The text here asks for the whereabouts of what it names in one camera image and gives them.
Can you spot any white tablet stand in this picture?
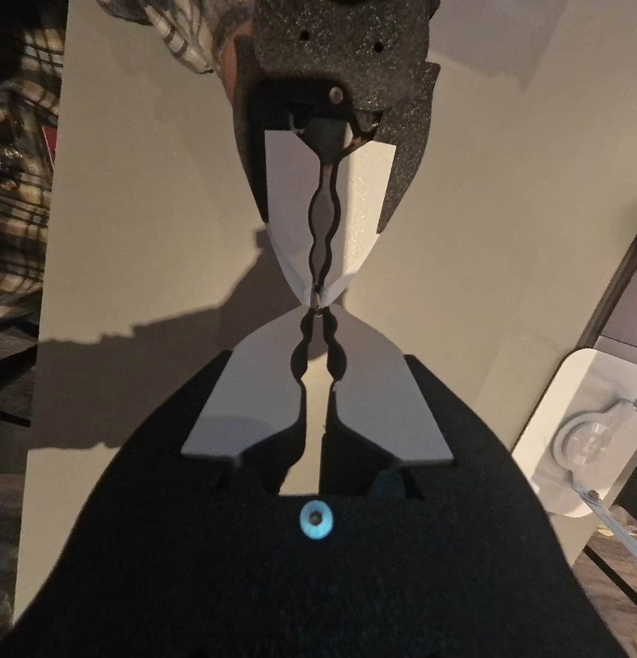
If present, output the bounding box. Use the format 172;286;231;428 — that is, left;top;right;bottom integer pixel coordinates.
510;348;637;553

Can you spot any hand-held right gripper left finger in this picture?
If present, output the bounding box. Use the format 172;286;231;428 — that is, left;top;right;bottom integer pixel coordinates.
181;307;316;495

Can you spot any red flat object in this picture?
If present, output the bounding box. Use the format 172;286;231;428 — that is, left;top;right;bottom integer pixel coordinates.
42;126;59;176

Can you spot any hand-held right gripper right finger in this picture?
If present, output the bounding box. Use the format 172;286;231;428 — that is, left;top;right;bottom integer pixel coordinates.
318;307;454;495

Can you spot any person's plaid shirt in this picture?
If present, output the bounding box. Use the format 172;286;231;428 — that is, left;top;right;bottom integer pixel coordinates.
0;28;60;322

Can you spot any person's left hand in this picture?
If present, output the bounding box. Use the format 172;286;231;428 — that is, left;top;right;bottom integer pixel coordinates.
218;36;240;101

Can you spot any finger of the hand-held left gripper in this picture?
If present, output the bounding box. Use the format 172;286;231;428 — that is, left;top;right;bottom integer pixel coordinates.
265;130;320;305
316;141;397;305

